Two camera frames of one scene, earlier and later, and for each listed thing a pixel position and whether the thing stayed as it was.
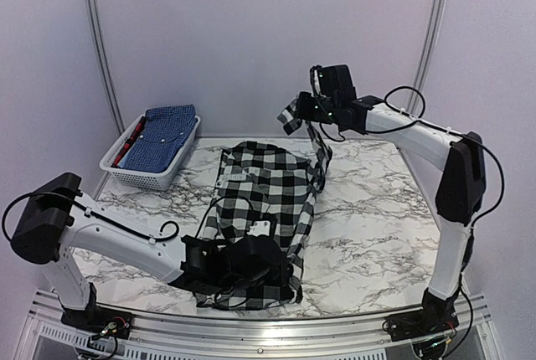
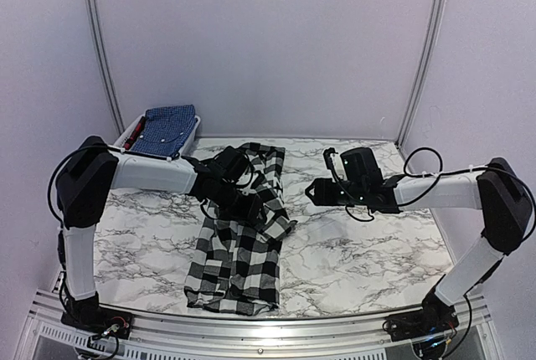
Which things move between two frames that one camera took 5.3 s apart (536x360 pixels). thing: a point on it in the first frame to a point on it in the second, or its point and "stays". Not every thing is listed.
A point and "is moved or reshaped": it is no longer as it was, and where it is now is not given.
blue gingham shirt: [162, 137] stays
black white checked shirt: [266, 192] is moved or reshaped
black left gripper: [278, 278] to [249, 213]
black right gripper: [301, 110] to [323, 197]
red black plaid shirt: [130, 141] stays
